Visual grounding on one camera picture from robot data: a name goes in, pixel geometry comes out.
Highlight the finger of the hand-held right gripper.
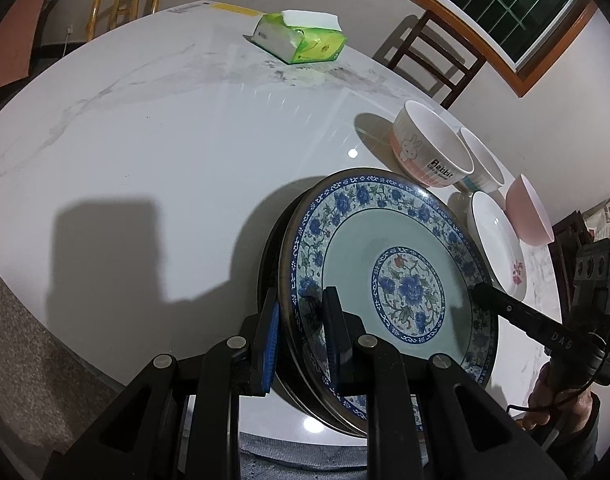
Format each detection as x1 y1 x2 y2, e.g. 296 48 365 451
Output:
471 282 546 341

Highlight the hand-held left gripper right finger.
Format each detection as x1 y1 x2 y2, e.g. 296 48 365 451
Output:
322 286 566 480

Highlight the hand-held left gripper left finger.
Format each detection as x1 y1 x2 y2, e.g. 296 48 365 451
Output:
42 289 280 480

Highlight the dark plate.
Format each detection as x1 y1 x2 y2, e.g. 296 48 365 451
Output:
257 177 346 431

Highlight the white plate pink flower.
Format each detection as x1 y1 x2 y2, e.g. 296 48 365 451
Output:
466 191 530 300

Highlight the pink bowl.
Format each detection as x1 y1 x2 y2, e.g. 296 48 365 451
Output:
505 174 556 247

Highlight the blue floral plate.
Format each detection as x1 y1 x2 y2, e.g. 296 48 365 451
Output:
279 169 500 436

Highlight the white ribbed bowl blue print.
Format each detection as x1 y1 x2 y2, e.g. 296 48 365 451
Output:
455 127 508 195

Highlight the white rabbit print bowl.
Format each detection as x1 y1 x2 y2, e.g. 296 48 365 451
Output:
391 100 474 190

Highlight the person's right forearm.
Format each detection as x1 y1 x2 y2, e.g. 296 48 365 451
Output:
550 392 610 480

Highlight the person's right hand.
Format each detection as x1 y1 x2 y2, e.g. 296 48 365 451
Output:
527 360 600 431

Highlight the dark wooden chair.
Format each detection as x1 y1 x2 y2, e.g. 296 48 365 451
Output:
387 9 487 108
552 212 596 286

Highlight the green tissue pack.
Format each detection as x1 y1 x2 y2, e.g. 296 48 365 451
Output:
244 9 346 66

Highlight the yellow round sticker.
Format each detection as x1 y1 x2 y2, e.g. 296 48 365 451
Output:
212 2 258 15

